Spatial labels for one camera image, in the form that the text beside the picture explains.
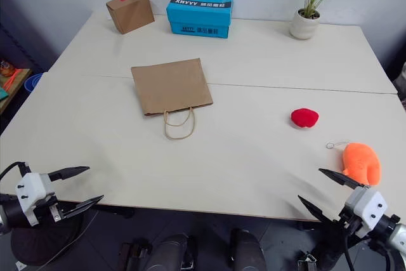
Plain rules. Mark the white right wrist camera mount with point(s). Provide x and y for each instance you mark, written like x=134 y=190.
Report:
x=366 y=207

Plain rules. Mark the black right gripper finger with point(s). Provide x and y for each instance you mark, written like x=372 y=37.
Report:
x=312 y=209
x=339 y=177

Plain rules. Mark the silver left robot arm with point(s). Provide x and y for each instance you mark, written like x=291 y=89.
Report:
x=9 y=214

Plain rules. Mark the potted green plant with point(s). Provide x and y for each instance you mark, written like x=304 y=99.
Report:
x=305 y=22

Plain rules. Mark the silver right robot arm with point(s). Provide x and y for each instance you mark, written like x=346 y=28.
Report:
x=395 y=233

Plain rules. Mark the brown paper bag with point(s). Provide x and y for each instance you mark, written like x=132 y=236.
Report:
x=171 y=87

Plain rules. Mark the blue bucket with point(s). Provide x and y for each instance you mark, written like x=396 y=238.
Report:
x=33 y=82

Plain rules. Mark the red plush toy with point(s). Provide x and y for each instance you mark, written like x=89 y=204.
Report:
x=304 y=117

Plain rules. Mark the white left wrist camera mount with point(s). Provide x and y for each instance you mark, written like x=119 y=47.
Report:
x=31 y=191

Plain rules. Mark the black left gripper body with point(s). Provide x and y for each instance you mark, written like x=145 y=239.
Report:
x=49 y=209

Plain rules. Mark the blue shoe box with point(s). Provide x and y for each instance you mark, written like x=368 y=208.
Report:
x=200 y=14

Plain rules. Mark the dark rounded right shape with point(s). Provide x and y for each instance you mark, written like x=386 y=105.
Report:
x=247 y=250

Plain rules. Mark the wooden side shelf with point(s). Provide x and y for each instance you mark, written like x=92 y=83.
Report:
x=11 y=85

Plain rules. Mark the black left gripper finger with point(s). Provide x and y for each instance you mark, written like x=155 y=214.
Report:
x=68 y=172
x=82 y=206

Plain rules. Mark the dark rounded shape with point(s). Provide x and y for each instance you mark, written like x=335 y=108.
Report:
x=166 y=253
x=247 y=250

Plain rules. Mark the dark rounded left shape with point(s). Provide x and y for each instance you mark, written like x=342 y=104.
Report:
x=166 y=253

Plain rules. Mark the orange plush toy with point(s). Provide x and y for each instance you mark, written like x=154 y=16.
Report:
x=361 y=163

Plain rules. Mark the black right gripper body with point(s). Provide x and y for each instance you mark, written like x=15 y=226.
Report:
x=349 y=217

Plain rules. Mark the brown cardboard box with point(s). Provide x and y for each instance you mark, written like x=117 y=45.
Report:
x=130 y=12

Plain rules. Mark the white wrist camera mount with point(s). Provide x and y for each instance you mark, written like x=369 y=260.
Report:
x=31 y=191
x=366 y=207

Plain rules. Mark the black round stool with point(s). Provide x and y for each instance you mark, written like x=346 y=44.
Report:
x=44 y=239

